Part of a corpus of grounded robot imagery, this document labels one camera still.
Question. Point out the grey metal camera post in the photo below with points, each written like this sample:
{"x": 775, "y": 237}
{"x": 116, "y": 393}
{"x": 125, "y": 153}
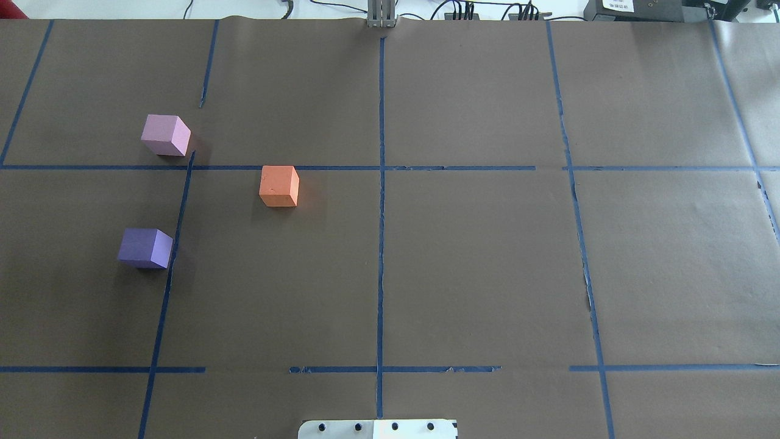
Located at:
{"x": 381, "y": 14}

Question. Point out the black cable hub right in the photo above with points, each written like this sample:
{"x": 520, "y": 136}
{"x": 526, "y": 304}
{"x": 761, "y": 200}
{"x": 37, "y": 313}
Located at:
{"x": 525, "y": 12}

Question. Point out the black device box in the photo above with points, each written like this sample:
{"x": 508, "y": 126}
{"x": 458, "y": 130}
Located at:
{"x": 646, "y": 11}

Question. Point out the orange foam cube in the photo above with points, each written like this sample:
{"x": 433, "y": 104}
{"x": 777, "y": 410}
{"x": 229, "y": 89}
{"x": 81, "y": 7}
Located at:
{"x": 279, "y": 186}

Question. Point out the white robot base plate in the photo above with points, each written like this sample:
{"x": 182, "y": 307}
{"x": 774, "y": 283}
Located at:
{"x": 379, "y": 428}

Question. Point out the pink foam cube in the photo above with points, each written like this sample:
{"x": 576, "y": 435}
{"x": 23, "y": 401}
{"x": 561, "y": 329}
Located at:
{"x": 166, "y": 135}

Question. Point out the purple foam cube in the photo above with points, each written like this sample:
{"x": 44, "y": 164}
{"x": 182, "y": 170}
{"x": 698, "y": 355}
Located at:
{"x": 145, "y": 248}

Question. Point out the red object corner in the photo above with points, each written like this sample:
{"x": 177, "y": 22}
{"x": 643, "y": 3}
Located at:
{"x": 10, "y": 11}

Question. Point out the black cable hub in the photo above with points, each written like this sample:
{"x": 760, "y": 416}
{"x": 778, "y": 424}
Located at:
{"x": 463, "y": 13}
{"x": 525, "y": 12}

